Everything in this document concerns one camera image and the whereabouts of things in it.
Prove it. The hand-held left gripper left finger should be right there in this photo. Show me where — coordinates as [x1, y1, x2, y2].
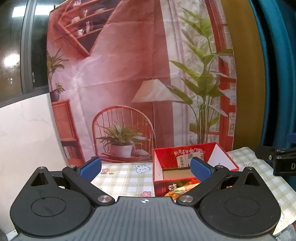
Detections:
[30, 156, 115, 207]

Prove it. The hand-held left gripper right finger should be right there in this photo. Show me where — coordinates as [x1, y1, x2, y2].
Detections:
[176, 157, 260, 206]

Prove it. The red cardboard box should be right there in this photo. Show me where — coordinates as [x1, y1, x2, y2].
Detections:
[153, 142, 240, 198]

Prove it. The orange snack packet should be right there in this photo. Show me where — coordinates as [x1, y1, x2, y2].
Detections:
[164, 183, 200, 198]

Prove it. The checked bunny print tablecloth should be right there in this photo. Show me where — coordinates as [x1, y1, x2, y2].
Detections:
[90, 147, 296, 241]

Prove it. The grey fuzzy cloth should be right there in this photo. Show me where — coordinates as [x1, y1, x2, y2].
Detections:
[274, 221, 296, 241]

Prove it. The blue curtain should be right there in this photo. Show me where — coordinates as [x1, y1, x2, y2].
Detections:
[248, 0, 296, 151]

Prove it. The dark window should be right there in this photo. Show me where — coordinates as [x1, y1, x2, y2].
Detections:
[0, 0, 51, 107]

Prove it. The printed room scene wall cloth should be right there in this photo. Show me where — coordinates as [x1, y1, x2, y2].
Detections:
[46, 0, 237, 164]

